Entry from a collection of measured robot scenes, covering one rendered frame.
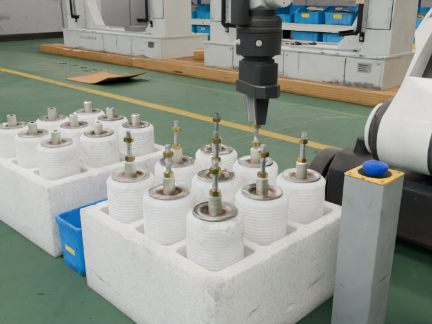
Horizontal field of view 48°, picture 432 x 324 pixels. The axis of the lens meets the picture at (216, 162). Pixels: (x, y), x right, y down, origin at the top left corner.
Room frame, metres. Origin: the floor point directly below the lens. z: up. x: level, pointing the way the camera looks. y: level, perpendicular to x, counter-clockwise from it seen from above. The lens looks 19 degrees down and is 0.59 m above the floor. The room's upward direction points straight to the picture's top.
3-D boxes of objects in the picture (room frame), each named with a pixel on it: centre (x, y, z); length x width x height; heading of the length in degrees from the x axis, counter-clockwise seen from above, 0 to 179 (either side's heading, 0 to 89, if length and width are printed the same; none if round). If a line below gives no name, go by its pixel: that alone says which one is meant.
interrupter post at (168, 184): (0.81, 0.08, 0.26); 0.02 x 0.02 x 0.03
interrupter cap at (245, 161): (0.98, -0.08, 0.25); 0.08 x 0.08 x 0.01
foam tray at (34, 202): (1.28, 0.39, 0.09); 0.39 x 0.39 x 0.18; 46
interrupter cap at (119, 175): (0.89, 0.17, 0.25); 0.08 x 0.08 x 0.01
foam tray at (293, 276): (0.89, 0.00, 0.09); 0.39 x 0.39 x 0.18; 45
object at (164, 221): (0.81, 0.08, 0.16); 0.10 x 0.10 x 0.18
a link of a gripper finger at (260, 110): (0.95, -0.09, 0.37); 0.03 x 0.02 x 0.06; 112
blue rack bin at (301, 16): (6.43, -1.27, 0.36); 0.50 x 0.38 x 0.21; 136
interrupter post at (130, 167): (0.89, 0.17, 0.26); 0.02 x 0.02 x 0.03
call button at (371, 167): (0.74, -0.26, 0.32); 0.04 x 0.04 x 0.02
